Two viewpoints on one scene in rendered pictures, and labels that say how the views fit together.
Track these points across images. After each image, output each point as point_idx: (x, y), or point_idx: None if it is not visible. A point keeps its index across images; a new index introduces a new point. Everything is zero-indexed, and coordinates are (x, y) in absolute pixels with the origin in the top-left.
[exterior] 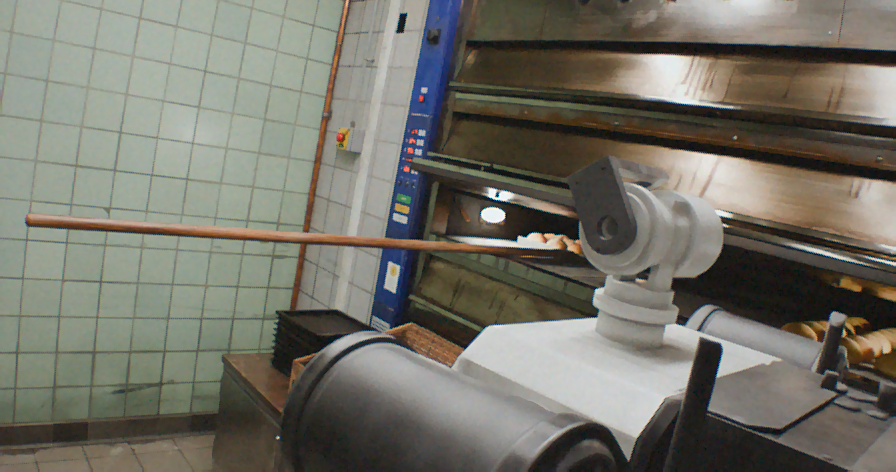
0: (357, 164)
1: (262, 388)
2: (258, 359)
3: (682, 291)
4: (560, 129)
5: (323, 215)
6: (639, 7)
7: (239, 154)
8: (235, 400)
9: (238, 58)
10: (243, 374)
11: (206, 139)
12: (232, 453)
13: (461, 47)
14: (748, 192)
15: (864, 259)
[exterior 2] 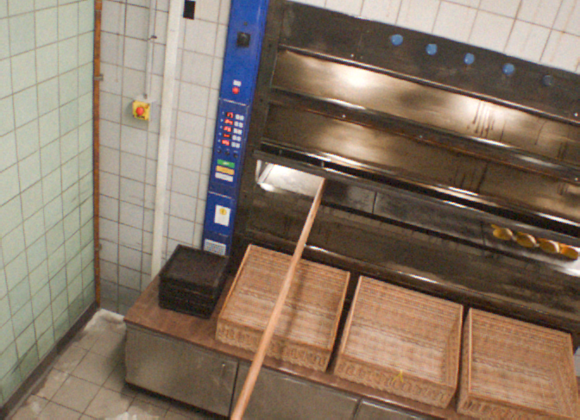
0: (154, 126)
1: (188, 336)
2: (147, 306)
3: None
4: (371, 128)
5: (116, 161)
6: (444, 62)
7: (48, 147)
8: (153, 344)
9: (33, 65)
10: (161, 330)
11: (25, 152)
12: (156, 373)
13: (272, 52)
14: (505, 187)
15: (575, 239)
